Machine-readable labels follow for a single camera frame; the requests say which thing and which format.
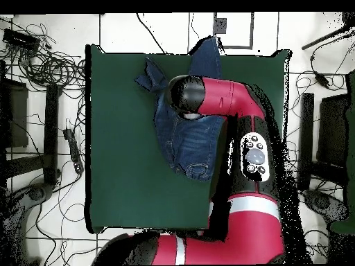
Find blue denim jeans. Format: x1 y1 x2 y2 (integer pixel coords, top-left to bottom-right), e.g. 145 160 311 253
135 35 227 183

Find dark flat panel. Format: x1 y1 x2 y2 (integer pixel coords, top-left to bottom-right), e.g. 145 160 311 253
0 78 29 148
316 93 351 167

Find dark green table cloth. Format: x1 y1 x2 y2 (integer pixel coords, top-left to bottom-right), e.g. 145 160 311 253
85 44 291 233

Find black power strip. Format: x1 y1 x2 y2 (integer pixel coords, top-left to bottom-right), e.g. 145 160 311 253
62 127 85 175

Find small grey square tag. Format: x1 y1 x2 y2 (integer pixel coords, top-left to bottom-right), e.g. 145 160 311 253
212 17 227 35

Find grey wheeled chair base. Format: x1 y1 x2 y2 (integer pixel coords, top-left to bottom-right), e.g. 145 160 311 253
0 184 55 265
302 189 350 222

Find black power adapter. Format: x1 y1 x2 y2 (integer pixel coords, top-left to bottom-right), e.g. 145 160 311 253
313 71 330 89

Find green cloth sheet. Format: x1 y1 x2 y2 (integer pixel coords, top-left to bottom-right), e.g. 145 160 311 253
329 70 355 236

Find black tripod rod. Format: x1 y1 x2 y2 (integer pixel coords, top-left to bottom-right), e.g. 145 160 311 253
301 12 355 51

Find black electronics box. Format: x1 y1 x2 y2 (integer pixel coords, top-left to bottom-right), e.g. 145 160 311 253
2 28 42 52

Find black metal stand frame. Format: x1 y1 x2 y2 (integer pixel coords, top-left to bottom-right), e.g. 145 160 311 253
297 92 347 192
0 82 63 186

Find grey square floor frame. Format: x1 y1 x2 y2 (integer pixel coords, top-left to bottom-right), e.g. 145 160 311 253
212 12 254 50

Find tangled black cable bundle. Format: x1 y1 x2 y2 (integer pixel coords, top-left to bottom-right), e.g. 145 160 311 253
0 21 87 94

